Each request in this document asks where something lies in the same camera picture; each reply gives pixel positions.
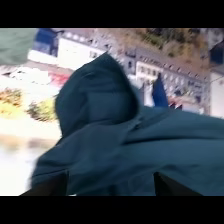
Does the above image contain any blue garment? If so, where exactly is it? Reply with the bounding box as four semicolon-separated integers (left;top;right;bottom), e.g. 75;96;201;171
30;52;224;197

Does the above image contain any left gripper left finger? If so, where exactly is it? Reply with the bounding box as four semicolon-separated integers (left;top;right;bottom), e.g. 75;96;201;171
20;171;70;197

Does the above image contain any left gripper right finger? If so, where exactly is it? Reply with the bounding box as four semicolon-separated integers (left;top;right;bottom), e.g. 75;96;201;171
153;172;203;197

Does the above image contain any grey garment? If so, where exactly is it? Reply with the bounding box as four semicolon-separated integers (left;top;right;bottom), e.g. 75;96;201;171
0;28;40;66

